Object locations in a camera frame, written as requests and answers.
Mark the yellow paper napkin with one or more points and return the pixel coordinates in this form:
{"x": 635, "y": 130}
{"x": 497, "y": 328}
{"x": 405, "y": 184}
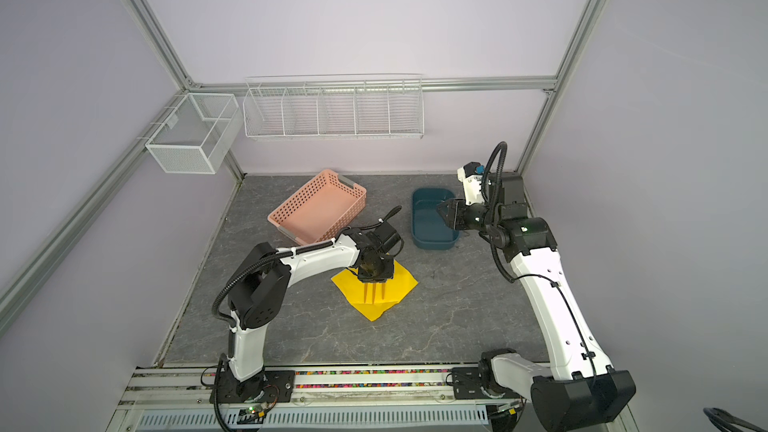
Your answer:
{"x": 397, "y": 290}

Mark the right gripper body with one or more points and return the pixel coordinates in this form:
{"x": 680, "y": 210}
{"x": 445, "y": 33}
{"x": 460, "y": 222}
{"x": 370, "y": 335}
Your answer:
{"x": 468, "y": 219}

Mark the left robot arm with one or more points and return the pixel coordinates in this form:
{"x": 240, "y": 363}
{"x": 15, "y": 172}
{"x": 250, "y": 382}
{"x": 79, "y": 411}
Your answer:
{"x": 254, "y": 294}

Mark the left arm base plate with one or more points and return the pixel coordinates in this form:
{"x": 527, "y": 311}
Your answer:
{"x": 270, "y": 386}

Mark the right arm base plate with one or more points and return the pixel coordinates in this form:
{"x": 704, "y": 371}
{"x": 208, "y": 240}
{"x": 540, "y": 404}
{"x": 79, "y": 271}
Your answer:
{"x": 467, "y": 384}

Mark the white wire wall rack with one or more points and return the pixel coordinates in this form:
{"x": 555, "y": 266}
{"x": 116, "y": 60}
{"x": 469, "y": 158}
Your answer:
{"x": 334, "y": 106}

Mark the pink plastic basket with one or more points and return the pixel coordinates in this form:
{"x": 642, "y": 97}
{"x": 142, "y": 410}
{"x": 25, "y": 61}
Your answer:
{"x": 319, "y": 209}

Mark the white vented cable duct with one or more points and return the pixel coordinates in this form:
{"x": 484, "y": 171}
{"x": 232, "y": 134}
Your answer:
{"x": 323, "y": 418}

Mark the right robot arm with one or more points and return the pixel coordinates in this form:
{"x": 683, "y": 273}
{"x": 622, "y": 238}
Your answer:
{"x": 579, "y": 386}

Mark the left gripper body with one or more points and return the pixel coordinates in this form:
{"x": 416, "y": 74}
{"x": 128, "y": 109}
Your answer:
{"x": 379, "y": 271}

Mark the white mesh wall box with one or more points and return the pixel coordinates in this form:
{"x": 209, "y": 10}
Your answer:
{"x": 197, "y": 134}

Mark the teal plastic tray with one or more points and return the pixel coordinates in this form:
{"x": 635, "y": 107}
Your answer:
{"x": 428, "y": 229}

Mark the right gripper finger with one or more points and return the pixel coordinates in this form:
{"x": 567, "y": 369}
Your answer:
{"x": 446, "y": 205}
{"x": 446, "y": 217}

